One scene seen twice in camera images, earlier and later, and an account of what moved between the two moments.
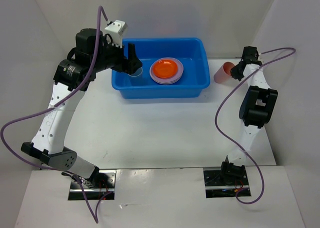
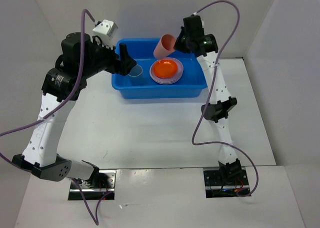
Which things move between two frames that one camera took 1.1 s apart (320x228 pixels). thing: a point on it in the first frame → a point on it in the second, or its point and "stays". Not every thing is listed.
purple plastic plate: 180,70 stays
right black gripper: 234,73 → 178,45
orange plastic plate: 166,68 stays
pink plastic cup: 223,73 → 165,46
